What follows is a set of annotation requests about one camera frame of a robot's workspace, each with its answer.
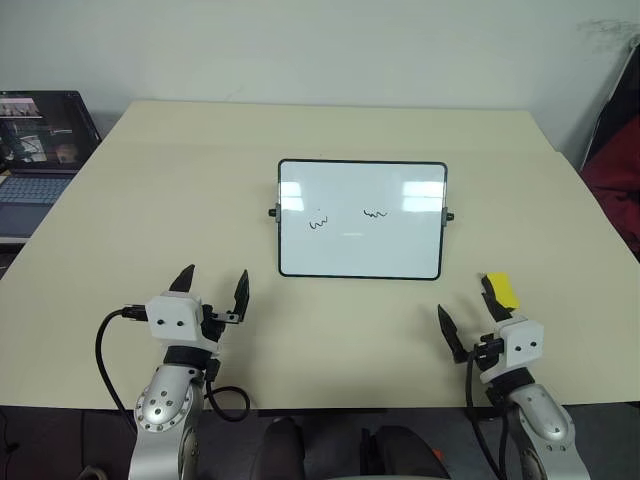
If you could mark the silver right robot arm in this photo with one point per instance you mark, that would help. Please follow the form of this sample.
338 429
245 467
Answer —
542 415

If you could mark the black-framed tabletop whiteboard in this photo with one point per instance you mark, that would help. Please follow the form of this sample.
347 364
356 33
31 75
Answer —
360 240

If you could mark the yellow eraser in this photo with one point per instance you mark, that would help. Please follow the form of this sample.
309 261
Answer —
505 290

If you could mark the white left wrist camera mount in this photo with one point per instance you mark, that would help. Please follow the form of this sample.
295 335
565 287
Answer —
172 317

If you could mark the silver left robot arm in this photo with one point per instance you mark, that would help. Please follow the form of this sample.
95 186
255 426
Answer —
165 400

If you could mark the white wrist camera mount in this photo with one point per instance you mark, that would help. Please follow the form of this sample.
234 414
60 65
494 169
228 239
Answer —
172 317
522 345

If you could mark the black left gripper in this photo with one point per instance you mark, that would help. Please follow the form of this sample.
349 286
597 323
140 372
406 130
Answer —
212 325

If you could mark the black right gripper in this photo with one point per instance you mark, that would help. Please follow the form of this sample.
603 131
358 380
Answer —
487 348

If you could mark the open blue laptop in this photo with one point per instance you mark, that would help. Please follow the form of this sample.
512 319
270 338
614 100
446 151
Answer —
35 150

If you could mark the red cloth bundle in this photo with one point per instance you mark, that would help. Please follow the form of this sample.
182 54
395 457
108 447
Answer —
617 180

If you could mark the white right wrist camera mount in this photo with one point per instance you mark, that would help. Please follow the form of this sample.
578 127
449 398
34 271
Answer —
522 345

